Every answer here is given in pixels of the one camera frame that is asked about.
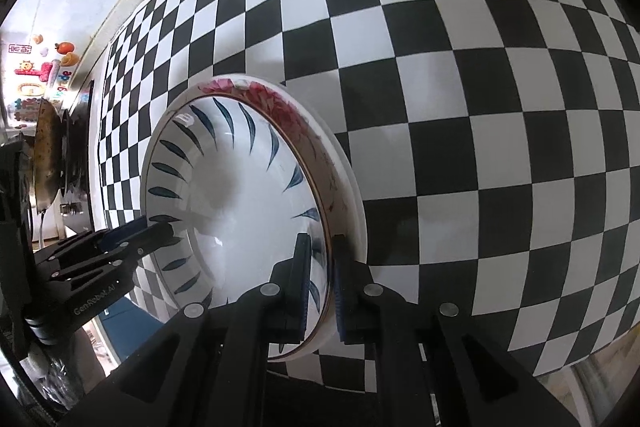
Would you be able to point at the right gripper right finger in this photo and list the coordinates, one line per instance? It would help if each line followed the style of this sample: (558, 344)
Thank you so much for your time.
(433, 366)

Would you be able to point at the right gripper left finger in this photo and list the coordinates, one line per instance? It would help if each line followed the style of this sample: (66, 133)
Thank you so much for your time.
(205, 367)

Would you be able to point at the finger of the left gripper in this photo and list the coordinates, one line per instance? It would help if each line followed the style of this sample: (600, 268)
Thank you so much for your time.
(137, 239)

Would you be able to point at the blue leaf pattern plate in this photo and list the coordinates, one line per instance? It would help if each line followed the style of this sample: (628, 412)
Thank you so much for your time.
(236, 195)

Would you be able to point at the black gas stove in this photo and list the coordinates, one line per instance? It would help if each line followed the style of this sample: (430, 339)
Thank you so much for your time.
(75, 205)

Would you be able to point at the metal wok on stove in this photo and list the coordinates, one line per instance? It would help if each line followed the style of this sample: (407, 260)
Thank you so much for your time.
(47, 155)

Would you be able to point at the black white checkered mat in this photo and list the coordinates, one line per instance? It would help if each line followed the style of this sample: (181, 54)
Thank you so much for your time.
(495, 142)

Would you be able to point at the colourful fruit wall stickers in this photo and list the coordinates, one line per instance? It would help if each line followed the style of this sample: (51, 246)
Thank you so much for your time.
(38, 70)

